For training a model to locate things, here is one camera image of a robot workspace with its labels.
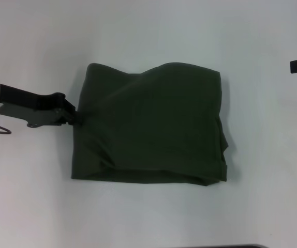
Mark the dark green FREE t-shirt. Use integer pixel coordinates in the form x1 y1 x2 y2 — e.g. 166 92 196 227
70 60 230 189

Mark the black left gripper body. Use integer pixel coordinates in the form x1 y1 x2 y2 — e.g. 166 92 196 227
0 83 67 129

